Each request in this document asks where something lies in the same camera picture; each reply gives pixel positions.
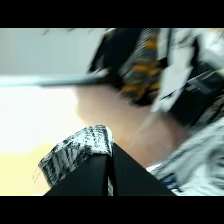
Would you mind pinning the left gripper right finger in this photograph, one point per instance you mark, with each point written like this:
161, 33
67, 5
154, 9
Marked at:
133, 180

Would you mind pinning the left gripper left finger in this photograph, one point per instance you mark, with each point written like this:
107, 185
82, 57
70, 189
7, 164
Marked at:
90, 180

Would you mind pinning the black and white striped sweater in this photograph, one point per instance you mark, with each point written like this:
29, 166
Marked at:
76, 150

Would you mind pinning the yellow and black striped garment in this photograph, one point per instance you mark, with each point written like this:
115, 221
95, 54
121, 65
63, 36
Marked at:
143, 73

